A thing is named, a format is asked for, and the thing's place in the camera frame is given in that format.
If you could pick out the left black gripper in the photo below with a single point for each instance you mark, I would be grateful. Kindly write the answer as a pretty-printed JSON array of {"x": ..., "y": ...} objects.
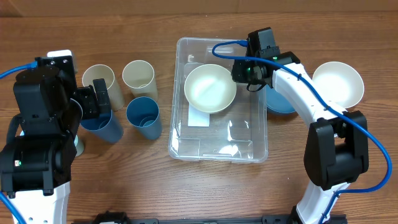
[{"x": 92, "y": 108}]

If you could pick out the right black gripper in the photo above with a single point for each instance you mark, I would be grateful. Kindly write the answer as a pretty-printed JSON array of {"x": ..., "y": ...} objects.
[{"x": 237, "y": 74}]

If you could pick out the tall beige cup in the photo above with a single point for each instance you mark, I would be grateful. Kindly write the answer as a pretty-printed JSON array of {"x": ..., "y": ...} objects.
[
  {"x": 139, "y": 76},
  {"x": 114, "y": 90}
]

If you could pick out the dark blue bowl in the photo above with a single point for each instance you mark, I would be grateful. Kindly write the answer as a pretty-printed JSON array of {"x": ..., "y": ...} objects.
[{"x": 276, "y": 103}]

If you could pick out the cream bowl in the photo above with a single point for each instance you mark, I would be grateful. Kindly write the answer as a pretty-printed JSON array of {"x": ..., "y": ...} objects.
[
  {"x": 210, "y": 88},
  {"x": 340, "y": 82}
]

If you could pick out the clear plastic storage container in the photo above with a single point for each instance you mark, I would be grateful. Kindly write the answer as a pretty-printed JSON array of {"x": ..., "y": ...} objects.
[{"x": 237, "y": 134}]

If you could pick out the small mint green cup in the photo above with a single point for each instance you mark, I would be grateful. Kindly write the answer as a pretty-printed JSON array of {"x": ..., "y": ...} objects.
[{"x": 80, "y": 147}]

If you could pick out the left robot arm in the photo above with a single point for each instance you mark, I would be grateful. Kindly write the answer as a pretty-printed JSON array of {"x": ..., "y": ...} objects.
[{"x": 36, "y": 160}]

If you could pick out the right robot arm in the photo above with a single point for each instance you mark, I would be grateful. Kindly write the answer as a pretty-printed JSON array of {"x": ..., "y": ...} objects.
[{"x": 336, "y": 152}]

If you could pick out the white label in container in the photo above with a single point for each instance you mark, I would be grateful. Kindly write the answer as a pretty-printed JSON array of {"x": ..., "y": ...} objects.
[{"x": 197, "y": 118}]

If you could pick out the tall blue cup left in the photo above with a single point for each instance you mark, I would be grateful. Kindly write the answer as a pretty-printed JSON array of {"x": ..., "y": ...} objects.
[{"x": 107, "y": 127}]

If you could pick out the tall blue cup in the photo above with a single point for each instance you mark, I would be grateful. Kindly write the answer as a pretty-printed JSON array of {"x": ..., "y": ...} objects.
[
  {"x": 107, "y": 127},
  {"x": 144, "y": 114}
]

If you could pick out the tall blue cup right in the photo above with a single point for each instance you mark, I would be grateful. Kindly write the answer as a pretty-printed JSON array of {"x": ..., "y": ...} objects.
[{"x": 144, "y": 114}]

